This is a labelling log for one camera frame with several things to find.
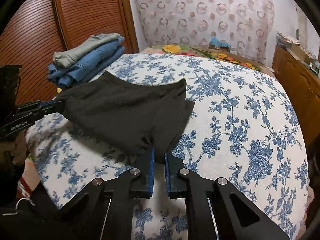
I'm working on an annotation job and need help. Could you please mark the blue floral bed sheet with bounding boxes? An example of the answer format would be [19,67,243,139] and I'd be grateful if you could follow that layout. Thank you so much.
[27,54,309,239]

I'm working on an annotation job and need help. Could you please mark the colourful floral blanket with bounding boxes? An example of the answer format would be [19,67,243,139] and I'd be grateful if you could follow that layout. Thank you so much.
[140,44,275,77]

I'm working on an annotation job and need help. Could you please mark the long wooden cabinet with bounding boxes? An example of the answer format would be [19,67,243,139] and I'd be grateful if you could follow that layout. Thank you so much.
[272,46,319,159]

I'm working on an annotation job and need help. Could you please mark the brown louvered wardrobe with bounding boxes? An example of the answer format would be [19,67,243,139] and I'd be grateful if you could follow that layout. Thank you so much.
[1,0,139,104]

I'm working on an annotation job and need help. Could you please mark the black shorts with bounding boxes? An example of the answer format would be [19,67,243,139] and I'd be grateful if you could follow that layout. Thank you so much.
[56,72,195,158]

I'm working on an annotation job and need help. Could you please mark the beige side curtain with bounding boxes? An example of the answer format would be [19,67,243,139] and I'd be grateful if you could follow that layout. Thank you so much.
[296,5,308,48]

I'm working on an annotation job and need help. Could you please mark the folded grey pants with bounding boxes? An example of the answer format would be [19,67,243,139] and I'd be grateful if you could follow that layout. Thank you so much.
[53,33,125,68]

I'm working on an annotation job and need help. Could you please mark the cardboard box on cabinet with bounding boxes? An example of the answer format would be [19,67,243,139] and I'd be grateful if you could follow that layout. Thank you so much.
[287,44,315,64]

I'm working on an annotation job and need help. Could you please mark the stack of papers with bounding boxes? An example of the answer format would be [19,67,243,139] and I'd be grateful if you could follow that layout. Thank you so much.
[277,31,301,46]

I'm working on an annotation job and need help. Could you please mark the folded blue jeans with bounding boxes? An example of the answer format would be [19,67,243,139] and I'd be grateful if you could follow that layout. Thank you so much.
[48,41,125,90]

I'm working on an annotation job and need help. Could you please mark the pink circle pattern curtain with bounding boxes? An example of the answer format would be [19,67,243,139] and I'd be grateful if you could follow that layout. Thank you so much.
[135,0,274,63]

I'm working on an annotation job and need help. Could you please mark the person left hand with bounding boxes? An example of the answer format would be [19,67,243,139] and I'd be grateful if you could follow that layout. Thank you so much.
[1,130,28,165]

